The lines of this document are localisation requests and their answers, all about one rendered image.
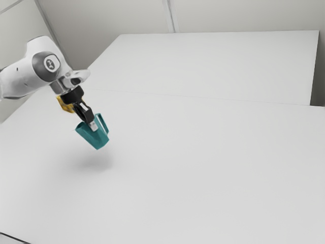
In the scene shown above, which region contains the yellow wrist camera box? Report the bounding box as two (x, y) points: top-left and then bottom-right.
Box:
(56, 94), (76, 114)

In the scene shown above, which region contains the teal faceted mug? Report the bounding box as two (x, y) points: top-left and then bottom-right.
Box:
(75, 113), (111, 151)

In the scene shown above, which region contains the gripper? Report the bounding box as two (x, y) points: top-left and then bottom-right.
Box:
(60, 85), (99, 133)

